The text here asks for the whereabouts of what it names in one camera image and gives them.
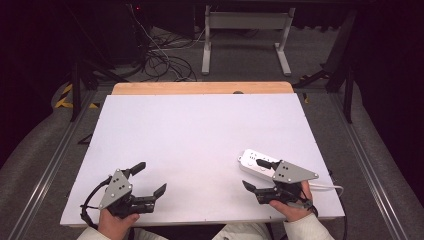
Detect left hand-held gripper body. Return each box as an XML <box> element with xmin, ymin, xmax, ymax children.
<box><xmin>98</xmin><ymin>168</ymin><xmax>157</xmax><ymax>220</ymax></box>

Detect person's legs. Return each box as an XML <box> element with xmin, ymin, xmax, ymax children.
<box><xmin>128</xmin><ymin>222</ymin><xmax>272</xmax><ymax>240</ymax></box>

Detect black tripod stand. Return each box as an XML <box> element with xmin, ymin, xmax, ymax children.
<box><xmin>68</xmin><ymin>59</ymin><xmax>130</xmax><ymax>123</ymax></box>

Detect thin white floor cable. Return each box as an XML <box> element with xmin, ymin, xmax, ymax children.
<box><xmin>128</xmin><ymin>3</ymin><xmax>188</xmax><ymax>82</ymax></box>

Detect person's right hand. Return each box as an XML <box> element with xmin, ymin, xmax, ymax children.
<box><xmin>269</xmin><ymin>179</ymin><xmax>315</xmax><ymax>223</ymax></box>

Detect black floor cable bundle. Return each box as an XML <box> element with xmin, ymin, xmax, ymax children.
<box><xmin>141</xmin><ymin>29</ymin><xmax>198</xmax><ymax>83</ymax></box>

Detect wooden table with white top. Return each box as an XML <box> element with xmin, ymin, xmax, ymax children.
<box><xmin>59</xmin><ymin>81</ymin><xmax>346</xmax><ymax>228</ymax></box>

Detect white power strip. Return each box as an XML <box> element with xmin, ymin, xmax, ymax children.
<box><xmin>237</xmin><ymin>148</ymin><xmax>284</xmax><ymax>184</ymax></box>

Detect person's left hand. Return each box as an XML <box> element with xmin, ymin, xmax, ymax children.
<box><xmin>97</xmin><ymin>208</ymin><xmax>141</xmax><ymax>240</ymax></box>

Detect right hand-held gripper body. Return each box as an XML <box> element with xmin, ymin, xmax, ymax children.
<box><xmin>255</xmin><ymin>160</ymin><xmax>320</xmax><ymax>205</ymax></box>

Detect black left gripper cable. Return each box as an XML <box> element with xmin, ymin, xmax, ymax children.
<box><xmin>79</xmin><ymin>175</ymin><xmax>113</xmax><ymax>230</ymax></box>

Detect metal floor rail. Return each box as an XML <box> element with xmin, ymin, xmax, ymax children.
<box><xmin>328</xmin><ymin>91</ymin><xmax>409</xmax><ymax>240</ymax></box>
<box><xmin>7</xmin><ymin>91</ymin><xmax>98</xmax><ymax>240</ymax></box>

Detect white metal table frame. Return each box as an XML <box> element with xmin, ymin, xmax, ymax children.
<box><xmin>201</xmin><ymin>4</ymin><xmax>297</xmax><ymax>77</ymax></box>

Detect black equipment box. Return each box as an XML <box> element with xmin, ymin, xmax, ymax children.
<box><xmin>108</xmin><ymin>2</ymin><xmax>152</xmax><ymax>66</ymax></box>

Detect white power strip cable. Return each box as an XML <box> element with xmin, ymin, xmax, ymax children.
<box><xmin>308</xmin><ymin>181</ymin><xmax>345</xmax><ymax>198</ymax></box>

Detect black metal stand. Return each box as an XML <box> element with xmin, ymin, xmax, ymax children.
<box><xmin>293</xmin><ymin>9</ymin><xmax>356</xmax><ymax>125</ymax></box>

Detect yellow black hazard tape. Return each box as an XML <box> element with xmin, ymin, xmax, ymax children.
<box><xmin>54</xmin><ymin>83</ymin><xmax>101</xmax><ymax>110</ymax></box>

